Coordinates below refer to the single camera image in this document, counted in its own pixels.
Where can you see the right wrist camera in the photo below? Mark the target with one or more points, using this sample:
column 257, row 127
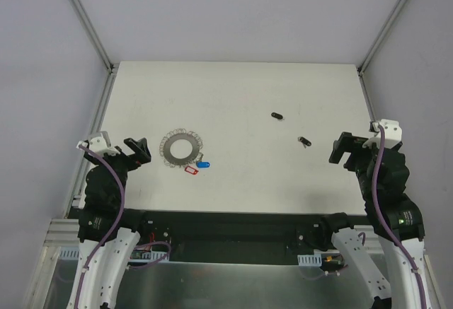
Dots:
column 387, row 134

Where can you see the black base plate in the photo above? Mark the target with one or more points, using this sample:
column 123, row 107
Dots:
column 235, row 238

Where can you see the blue key tag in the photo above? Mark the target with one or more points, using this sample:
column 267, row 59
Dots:
column 203, row 164

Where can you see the left aluminium frame post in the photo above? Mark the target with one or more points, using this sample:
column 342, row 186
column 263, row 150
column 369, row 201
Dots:
column 92, row 35

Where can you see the red key tag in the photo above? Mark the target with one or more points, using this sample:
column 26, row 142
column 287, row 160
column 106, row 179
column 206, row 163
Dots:
column 191, row 170

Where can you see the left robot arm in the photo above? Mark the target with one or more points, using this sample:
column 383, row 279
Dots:
column 108, row 232

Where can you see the black key fob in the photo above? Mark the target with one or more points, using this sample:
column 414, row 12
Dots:
column 277, row 116
column 304, row 141

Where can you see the aluminium frame post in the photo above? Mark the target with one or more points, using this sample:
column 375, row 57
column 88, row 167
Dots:
column 384, row 31
column 92, row 35

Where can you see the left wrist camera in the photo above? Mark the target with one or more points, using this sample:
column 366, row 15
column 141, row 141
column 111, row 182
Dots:
column 99, row 143

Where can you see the metal disc with keyrings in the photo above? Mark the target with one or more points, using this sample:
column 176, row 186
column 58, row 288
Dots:
column 180, row 148

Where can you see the right cable duct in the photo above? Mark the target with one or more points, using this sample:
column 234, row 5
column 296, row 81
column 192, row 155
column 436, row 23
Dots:
column 314, row 260

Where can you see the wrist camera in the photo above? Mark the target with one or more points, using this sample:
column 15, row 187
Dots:
column 387, row 134
column 99, row 143

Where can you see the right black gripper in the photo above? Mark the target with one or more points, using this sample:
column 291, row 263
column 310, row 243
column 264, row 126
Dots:
column 349, row 150

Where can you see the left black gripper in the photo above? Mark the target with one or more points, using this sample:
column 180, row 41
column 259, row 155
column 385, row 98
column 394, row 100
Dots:
column 131, row 157

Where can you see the right aluminium frame post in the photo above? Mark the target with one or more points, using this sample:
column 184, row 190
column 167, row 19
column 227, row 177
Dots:
column 384, row 31

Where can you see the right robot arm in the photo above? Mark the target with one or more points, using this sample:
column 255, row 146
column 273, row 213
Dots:
column 396, row 220

